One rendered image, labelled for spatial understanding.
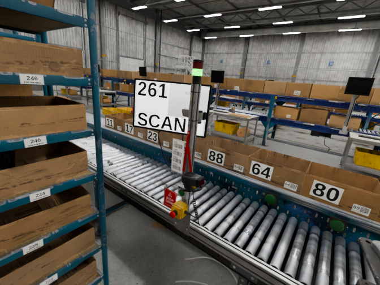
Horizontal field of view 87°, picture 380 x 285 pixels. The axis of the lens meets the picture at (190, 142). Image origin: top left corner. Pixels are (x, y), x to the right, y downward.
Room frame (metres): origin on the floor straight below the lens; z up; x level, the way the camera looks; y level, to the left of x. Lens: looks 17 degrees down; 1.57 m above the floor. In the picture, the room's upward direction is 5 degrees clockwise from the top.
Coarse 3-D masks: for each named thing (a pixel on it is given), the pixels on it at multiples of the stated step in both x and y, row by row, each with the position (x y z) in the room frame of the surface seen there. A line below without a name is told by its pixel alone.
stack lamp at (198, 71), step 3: (195, 63) 1.02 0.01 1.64; (198, 63) 1.02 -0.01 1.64; (201, 63) 1.03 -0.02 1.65; (195, 66) 1.02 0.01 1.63; (198, 66) 1.02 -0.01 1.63; (201, 66) 1.03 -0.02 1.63; (192, 69) 1.04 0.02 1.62; (195, 69) 1.02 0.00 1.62; (198, 69) 1.02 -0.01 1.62; (201, 69) 1.03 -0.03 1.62; (192, 72) 1.03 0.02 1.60; (195, 72) 1.02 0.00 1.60; (198, 72) 1.02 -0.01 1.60; (201, 72) 1.03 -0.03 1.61; (198, 75) 1.02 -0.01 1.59; (201, 75) 1.03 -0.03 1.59
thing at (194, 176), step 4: (188, 172) 0.99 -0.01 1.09; (192, 172) 0.99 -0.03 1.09; (184, 176) 0.96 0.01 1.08; (188, 176) 0.95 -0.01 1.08; (192, 176) 0.94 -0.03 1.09; (196, 176) 0.94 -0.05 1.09; (200, 176) 0.95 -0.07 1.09; (184, 180) 0.95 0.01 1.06; (188, 180) 0.94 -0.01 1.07; (192, 180) 0.93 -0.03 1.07; (196, 180) 0.92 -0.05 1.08; (200, 180) 0.92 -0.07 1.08; (188, 184) 0.94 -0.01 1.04; (192, 184) 0.92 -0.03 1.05; (196, 184) 0.91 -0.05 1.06; (200, 184) 0.92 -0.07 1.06; (188, 188) 0.96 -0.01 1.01; (192, 188) 0.96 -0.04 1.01
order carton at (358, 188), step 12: (312, 168) 1.43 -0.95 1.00; (324, 168) 1.39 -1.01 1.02; (336, 168) 1.35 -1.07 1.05; (312, 180) 1.18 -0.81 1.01; (324, 180) 1.15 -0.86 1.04; (336, 180) 1.34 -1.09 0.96; (348, 180) 1.30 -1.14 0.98; (360, 180) 1.27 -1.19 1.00; (372, 180) 1.23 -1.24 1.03; (348, 192) 1.07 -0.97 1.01; (360, 192) 1.04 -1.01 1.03; (372, 192) 1.02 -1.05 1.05; (348, 204) 1.06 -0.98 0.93; (360, 204) 1.03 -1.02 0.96; (372, 204) 1.01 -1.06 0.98; (372, 216) 1.00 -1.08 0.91
